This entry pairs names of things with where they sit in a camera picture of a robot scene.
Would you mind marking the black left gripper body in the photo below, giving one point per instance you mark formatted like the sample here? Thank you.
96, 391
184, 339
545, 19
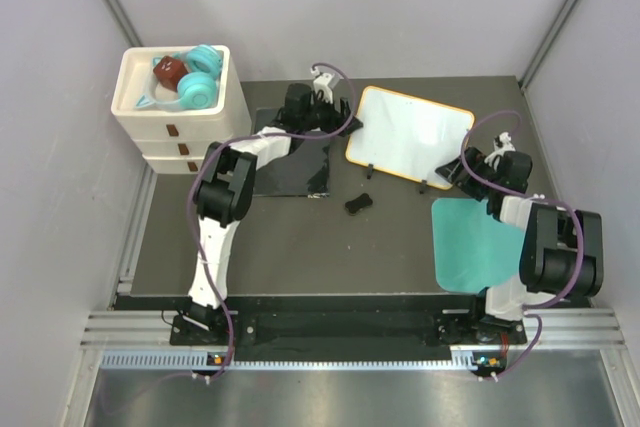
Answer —
321, 115

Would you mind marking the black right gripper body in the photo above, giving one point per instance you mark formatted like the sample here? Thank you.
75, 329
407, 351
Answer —
475, 161

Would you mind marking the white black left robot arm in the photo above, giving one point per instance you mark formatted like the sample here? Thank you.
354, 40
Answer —
223, 191

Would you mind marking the grey slotted cable duct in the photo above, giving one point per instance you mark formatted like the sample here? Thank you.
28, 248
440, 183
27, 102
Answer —
205, 361

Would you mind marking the brown cube toy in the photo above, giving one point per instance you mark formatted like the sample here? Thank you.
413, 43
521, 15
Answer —
169, 71

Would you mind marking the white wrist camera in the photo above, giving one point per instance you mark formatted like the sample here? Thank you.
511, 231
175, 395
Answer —
323, 85
501, 145

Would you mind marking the dark grey notebook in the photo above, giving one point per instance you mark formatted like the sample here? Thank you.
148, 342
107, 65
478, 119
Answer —
303, 173

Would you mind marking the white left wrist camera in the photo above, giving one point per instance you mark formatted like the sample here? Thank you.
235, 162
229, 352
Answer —
323, 85

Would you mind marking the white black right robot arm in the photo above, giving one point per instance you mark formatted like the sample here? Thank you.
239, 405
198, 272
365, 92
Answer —
562, 253

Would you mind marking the aluminium frame rail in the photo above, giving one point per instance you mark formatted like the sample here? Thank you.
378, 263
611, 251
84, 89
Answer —
125, 329

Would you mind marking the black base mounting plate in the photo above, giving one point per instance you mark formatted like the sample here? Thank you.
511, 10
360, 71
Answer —
421, 328

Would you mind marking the teal cutting mat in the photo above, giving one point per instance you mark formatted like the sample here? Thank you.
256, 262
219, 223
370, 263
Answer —
472, 250

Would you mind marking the yellow framed whiteboard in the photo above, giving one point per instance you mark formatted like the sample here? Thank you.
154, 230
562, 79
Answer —
406, 136

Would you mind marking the teal cat ear headphones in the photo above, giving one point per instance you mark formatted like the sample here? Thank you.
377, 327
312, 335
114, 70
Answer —
196, 91

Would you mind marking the white three drawer box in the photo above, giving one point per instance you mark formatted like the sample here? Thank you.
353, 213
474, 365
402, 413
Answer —
176, 142

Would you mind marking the yellow heart eraser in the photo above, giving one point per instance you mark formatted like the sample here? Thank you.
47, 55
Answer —
356, 205

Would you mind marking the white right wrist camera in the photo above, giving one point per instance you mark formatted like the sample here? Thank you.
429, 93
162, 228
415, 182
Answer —
501, 145

